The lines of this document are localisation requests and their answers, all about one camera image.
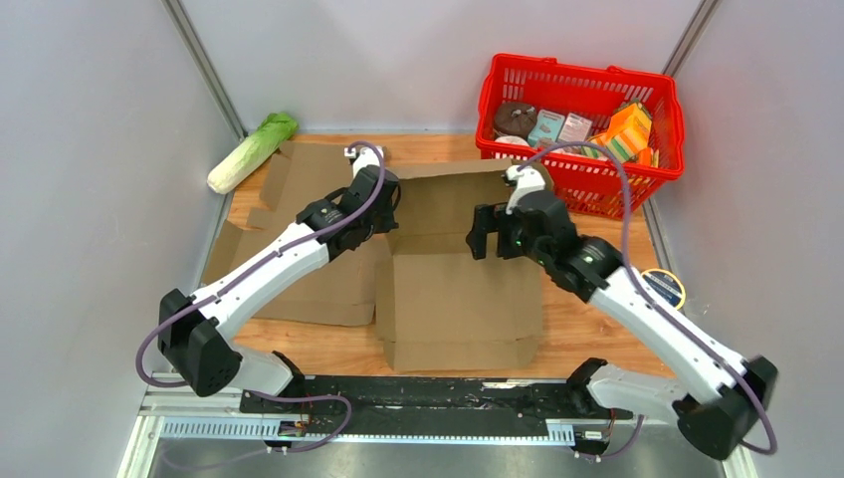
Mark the pink white packet box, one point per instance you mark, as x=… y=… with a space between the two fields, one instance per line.
x=575 y=129

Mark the yellow blue tape roll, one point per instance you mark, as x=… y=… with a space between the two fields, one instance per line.
x=667 y=285

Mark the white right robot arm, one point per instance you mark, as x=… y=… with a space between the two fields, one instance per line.
x=717 y=396

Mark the red plastic basket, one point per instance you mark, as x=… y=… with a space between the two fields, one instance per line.
x=530 y=103

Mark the brown cardboard box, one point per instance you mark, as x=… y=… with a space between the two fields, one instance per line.
x=436 y=307

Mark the brown round container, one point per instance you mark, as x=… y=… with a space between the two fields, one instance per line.
x=515 y=118

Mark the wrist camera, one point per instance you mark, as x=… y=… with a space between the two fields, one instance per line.
x=523 y=179
x=364 y=158

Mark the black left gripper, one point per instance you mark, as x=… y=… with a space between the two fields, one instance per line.
x=389 y=221

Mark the aluminium frame rail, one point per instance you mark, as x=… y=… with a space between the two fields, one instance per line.
x=174 y=414

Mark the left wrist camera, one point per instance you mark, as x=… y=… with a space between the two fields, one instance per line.
x=364 y=158

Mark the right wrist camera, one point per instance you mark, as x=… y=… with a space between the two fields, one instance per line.
x=523 y=179

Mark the flat cardboard sheet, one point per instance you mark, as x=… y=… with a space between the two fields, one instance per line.
x=340 y=293

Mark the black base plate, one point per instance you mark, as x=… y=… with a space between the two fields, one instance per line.
x=419 y=406

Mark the teal packet box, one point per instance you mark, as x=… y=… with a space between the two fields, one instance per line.
x=546 y=129

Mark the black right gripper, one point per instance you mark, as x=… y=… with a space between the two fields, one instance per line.
x=491 y=218

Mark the orange yellow striped box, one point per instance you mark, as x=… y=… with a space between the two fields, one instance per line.
x=628 y=134

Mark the napa cabbage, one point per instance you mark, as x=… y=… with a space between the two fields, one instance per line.
x=251 y=153

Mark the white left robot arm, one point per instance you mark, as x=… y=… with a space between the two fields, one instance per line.
x=198 y=328

